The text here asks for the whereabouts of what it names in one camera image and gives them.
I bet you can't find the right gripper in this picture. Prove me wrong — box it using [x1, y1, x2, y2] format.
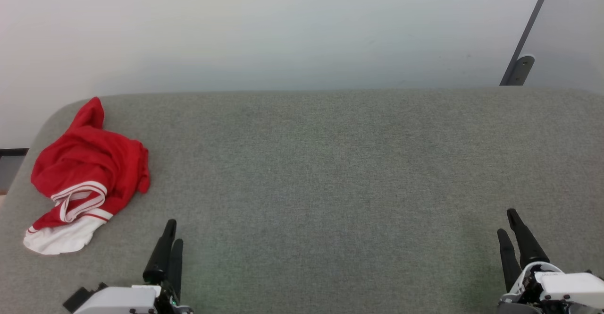
[496, 208, 566, 314]

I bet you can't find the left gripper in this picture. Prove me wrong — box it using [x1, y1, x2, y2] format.
[132, 219, 194, 314]

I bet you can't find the red and white garment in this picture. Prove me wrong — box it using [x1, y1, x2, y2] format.
[23, 97, 151, 255]

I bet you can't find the grey fabric sofa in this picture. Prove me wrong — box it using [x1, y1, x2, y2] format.
[0, 86, 604, 314]

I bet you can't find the grey metal bracket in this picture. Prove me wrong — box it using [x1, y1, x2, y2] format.
[507, 55, 536, 86]

